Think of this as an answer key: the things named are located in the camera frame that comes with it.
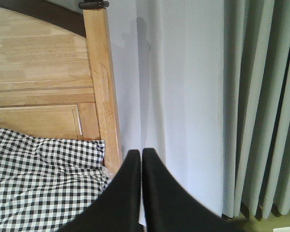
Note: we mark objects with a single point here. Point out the white plastic trash bin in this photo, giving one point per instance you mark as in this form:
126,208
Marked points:
282,229

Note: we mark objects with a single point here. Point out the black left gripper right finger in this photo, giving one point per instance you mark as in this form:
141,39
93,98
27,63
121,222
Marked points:
169,207

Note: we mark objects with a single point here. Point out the wooden bed frame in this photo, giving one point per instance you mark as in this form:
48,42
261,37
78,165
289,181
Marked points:
56,73

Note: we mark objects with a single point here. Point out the grey curtain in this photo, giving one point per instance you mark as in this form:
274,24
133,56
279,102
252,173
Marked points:
207,84

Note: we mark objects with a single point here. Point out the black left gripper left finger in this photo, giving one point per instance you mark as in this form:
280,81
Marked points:
117,208

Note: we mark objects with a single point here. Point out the black white checkered bedding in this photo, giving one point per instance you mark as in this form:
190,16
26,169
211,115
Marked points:
45,183

